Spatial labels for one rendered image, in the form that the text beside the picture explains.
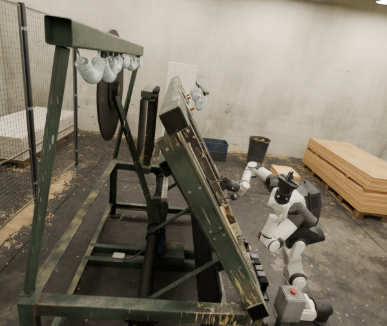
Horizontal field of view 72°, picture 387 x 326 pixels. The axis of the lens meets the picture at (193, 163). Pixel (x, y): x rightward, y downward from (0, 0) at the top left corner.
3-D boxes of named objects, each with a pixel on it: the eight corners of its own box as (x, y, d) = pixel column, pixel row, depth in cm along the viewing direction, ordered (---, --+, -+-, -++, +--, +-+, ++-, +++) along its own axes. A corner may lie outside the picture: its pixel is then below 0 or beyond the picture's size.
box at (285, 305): (298, 324, 159) (307, 301, 153) (279, 323, 158) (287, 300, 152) (291, 306, 170) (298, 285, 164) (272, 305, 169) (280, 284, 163)
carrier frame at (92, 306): (238, 400, 183) (266, 312, 154) (28, 395, 169) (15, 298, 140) (206, 220, 388) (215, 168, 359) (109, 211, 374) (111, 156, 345)
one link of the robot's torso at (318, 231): (318, 234, 212) (316, 215, 206) (326, 244, 200) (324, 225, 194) (283, 242, 213) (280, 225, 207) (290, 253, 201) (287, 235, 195)
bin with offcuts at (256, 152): (267, 169, 634) (273, 143, 611) (245, 166, 631) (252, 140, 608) (261, 161, 682) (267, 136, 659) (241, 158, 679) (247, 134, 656)
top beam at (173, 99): (168, 136, 113) (189, 127, 112) (157, 115, 109) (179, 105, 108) (174, 86, 318) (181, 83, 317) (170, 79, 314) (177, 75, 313)
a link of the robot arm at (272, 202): (269, 195, 153) (265, 209, 160) (288, 203, 149) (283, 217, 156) (276, 184, 161) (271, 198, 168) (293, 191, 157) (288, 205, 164)
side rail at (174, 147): (245, 308, 152) (263, 302, 151) (156, 142, 114) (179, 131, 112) (243, 300, 158) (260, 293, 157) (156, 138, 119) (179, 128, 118)
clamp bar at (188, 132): (234, 239, 206) (263, 227, 204) (165, 97, 165) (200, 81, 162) (232, 231, 216) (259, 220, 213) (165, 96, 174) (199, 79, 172)
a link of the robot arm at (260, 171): (256, 158, 233) (274, 169, 216) (256, 169, 241) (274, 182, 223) (245, 163, 230) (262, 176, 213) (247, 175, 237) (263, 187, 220)
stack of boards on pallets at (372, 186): (413, 226, 463) (433, 185, 436) (355, 218, 457) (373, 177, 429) (338, 171, 693) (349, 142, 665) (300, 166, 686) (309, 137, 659)
